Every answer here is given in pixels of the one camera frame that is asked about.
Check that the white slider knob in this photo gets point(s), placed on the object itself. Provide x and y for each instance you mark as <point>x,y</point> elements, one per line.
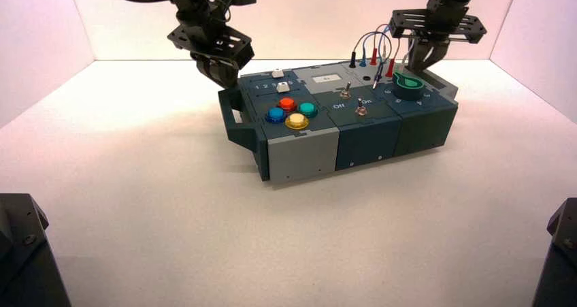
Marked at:
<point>277,73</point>
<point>282,87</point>

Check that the teal push button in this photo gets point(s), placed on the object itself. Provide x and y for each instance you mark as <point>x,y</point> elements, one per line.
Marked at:
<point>308,109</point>

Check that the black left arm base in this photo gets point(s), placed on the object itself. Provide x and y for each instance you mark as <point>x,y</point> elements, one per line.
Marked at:
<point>22,260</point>

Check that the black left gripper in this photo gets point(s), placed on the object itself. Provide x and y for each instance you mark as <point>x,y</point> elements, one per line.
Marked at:
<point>216,43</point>

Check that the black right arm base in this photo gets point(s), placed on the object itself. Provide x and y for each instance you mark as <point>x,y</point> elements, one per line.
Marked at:
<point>559,269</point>

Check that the metal toggle switch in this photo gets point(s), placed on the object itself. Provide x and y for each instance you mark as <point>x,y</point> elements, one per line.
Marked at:
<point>360,111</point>
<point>345,93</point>

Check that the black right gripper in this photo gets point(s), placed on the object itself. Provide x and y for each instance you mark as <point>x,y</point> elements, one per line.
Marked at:
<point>432,23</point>

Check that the white number display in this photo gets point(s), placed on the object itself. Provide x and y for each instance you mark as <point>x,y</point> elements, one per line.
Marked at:
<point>327,78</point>

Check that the blue grey modular task box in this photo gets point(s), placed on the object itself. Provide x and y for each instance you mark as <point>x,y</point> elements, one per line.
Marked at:
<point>297,156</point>

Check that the green rotary knob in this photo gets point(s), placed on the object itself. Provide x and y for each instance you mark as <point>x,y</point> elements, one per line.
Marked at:
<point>407,90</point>

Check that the blue push button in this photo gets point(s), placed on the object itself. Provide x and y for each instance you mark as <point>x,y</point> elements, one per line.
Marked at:
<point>276,114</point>

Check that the red push button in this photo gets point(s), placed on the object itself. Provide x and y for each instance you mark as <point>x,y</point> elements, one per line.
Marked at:
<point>287,104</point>

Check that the yellow push button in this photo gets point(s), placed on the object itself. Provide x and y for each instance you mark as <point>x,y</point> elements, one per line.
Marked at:
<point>297,120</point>

